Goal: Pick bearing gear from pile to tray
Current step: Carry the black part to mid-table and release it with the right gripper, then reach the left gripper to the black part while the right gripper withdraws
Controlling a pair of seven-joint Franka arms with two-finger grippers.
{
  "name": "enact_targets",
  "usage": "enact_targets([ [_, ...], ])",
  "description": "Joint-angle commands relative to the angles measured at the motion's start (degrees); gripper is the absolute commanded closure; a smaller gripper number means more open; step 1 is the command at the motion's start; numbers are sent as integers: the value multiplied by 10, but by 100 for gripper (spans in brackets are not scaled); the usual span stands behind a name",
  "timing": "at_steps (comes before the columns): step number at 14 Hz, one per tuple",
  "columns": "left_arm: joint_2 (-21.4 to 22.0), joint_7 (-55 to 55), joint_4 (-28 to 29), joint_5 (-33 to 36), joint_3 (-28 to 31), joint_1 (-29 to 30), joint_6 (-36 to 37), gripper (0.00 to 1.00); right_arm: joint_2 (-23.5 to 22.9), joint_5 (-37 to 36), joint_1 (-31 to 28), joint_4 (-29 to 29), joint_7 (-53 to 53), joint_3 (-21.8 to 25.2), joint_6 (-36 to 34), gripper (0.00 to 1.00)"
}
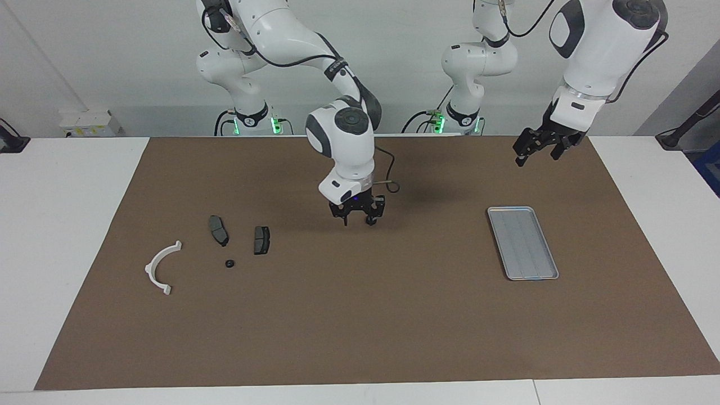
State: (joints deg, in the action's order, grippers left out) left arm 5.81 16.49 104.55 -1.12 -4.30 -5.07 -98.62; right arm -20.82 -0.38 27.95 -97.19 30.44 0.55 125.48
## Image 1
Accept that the elongated dark grey brake pad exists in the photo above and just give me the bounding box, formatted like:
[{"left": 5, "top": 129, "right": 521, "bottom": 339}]
[{"left": 208, "top": 215, "right": 230, "bottom": 248}]

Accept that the white wall socket box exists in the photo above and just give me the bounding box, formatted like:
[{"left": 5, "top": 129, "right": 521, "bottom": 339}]
[{"left": 58, "top": 109, "right": 122, "bottom": 138}]

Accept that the white semicircular bracket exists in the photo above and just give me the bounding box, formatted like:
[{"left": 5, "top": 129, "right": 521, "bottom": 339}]
[{"left": 145, "top": 240, "right": 183, "bottom": 296}]

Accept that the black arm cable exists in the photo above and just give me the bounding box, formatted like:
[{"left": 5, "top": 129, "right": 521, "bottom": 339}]
[
  {"left": 472, "top": 0, "right": 670, "bottom": 105},
  {"left": 200, "top": 0, "right": 401, "bottom": 195}
]

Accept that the blue crate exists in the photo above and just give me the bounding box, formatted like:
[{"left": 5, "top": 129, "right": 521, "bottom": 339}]
[{"left": 694, "top": 141, "right": 720, "bottom": 199}]

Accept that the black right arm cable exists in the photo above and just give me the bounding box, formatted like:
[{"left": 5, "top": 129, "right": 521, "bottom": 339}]
[{"left": 200, "top": 0, "right": 401, "bottom": 195}]

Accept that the silver metal tray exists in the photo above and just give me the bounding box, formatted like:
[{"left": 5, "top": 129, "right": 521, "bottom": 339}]
[{"left": 487, "top": 206, "right": 560, "bottom": 281}]

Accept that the black base power cable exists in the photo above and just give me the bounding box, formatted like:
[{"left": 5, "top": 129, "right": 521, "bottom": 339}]
[
  {"left": 401, "top": 84, "right": 454, "bottom": 134},
  {"left": 214, "top": 109, "right": 237, "bottom": 137}
]

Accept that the brown table mat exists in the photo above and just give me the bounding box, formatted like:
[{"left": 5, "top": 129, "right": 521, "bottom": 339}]
[{"left": 34, "top": 135, "right": 720, "bottom": 391}]

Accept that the black camera stand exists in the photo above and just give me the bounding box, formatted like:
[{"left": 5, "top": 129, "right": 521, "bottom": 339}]
[{"left": 655, "top": 87, "right": 720, "bottom": 150}]

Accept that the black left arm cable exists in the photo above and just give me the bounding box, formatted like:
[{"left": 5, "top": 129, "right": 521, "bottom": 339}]
[{"left": 472, "top": 0, "right": 670, "bottom": 105}]

